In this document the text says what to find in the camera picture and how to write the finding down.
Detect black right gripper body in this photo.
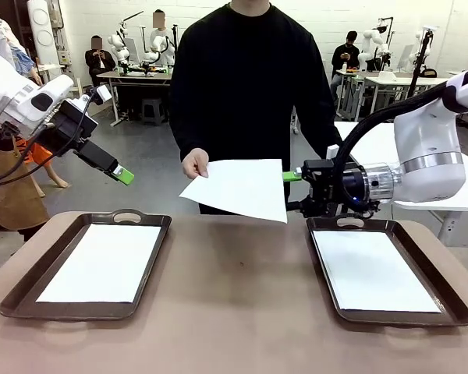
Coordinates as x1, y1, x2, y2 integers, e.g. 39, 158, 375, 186
300, 158, 339, 218

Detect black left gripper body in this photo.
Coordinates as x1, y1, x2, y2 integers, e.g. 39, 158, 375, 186
42, 99, 118, 174

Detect white A4 paper sheet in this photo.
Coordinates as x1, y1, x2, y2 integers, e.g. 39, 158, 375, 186
178, 158, 289, 224

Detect person's left forearm black sleeve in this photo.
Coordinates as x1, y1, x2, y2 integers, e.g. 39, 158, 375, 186
296, 104, 344, 172

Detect person's right forearm black sleeve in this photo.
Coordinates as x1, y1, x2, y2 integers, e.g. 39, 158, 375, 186
168, 104, 211, 161

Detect person's right hand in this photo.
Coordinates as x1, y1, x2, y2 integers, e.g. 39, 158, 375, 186
181, 147, 211, 180

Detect mannequin with orange shorts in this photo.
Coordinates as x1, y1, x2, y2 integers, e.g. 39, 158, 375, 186
7, 26, 70, 190

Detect grey plastic stool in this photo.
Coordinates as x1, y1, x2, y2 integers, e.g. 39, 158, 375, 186
140, 97, 166, 126

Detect seated man in black jacket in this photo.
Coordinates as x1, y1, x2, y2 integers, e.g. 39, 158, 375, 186
84, 35, 118, 87

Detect dark background work table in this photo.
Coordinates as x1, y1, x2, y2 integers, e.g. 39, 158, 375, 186
96, 69, 173, 129

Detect white A4 paper pile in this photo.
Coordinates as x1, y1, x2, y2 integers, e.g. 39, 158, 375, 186
311, 230, 442, 314
35, 223, 162, 305

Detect mannequin with brown apron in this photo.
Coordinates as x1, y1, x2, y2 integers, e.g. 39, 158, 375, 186
0, 15, 51, 231

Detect white standing air conditioner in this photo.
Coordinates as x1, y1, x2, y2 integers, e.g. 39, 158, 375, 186
26, 0, 60, 65

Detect person in black sweater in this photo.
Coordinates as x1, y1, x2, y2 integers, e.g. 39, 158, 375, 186
168, 0, 344, 215

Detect standing person in white shirt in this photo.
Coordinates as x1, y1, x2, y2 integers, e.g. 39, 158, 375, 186
150, 9, 176, 65

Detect white background table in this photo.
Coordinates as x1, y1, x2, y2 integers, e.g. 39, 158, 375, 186
364, 76, 452, 118

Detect seated man with black cap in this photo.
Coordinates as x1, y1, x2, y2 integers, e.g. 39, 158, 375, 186
329, 30, 362, 109

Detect brown plastic serving tray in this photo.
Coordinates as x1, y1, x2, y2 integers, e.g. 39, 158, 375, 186
305, 213, 468, 328
0, 209, 172, 323

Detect grey computer monitor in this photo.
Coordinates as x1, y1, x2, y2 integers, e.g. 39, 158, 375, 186
396, 44, 415, 73

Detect black tripod stand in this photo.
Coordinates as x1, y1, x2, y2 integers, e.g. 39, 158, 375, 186
408, 27, 434, 99

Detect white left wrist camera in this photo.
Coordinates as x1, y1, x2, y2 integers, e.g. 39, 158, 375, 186
86, 84, 112, 105

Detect black corrugated cable conduit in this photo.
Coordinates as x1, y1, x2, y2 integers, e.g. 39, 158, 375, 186
331, 72, 453, 184

